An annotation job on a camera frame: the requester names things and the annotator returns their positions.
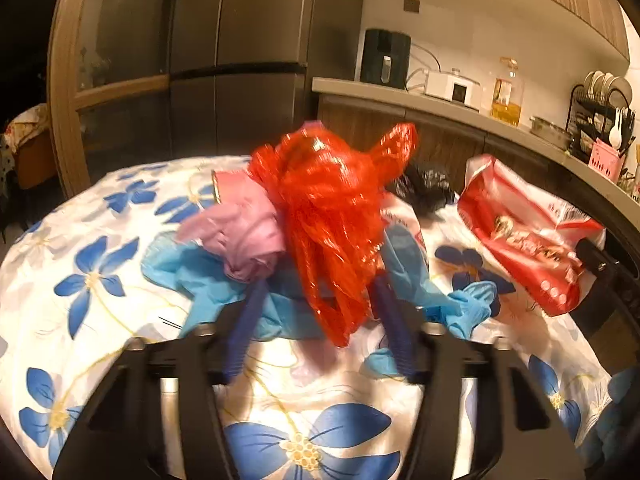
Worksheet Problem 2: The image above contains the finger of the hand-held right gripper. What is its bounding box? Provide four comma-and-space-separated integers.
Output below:
569, 237, 624, 342

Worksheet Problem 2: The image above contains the black plastic bag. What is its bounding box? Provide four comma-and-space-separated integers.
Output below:
387, 162, 457, 217

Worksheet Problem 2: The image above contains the red mesh plastic bag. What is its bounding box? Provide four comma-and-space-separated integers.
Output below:
248, 122, 418, 348

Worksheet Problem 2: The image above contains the wooden framed glass door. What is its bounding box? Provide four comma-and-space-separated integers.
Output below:
47, 0, 182, 198

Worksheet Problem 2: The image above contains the metal pot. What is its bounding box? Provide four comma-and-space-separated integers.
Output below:
530, 116, 573, 150

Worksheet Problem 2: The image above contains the row of white plates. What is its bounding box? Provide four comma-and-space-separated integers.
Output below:
584, 71, 632, 106

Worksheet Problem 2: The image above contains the blue floral tablecloth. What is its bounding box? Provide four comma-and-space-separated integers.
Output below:
0, 155, 626, 480

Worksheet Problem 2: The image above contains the pink plastic bag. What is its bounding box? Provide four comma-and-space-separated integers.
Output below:
176, 170, 288, 281

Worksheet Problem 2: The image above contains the white printed plastic bag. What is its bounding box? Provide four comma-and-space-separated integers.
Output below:
382, 195, 431, 256

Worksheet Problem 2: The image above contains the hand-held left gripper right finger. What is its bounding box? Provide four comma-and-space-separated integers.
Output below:
370, 272, 586, 480

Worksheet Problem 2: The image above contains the white plastic spoon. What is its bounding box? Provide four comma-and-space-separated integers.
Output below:
609, 107, 626, 151

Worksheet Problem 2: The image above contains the black air fryer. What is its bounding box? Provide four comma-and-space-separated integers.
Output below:
360, 29, 412, 88

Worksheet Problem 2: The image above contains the orange chair with cloth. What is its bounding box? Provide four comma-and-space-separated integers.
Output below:
4, 104, 57, 188

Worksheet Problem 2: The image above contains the black dish rack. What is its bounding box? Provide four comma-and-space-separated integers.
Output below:
567, 70, 637, 162

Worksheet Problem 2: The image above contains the cooking oil bottle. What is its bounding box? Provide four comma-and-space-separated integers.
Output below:
491, 57, 525, 127

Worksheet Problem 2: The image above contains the white electric cooker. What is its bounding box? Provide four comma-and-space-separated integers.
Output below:
425, 67, 482, 110

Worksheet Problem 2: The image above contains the red and white snack bag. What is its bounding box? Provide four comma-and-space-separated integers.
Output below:
457, 154, 606, 317

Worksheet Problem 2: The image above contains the dark grey refrigerator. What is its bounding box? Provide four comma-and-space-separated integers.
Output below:
167, 0, 368, 161

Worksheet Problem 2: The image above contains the pink utensil holder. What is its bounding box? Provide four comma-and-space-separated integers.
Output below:
589, 139, 626, 175

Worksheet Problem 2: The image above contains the blue trash bin bag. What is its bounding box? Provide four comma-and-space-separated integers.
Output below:
575, 365, 640, 466

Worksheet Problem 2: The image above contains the wooden base cabinet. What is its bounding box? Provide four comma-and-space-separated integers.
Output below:
317, 92, 576, 201

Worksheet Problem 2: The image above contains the light blue plastic bag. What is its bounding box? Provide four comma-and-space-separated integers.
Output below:
142, 232, 351, 341

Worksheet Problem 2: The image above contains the appliance power cable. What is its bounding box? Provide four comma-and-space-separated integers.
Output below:
406, 42, 443, 93

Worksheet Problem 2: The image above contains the blue disposable glove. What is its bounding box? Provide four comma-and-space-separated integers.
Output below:
365, 222, 502, 377

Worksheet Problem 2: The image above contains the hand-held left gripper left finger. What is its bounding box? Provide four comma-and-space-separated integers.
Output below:
52, 277, 271, 480

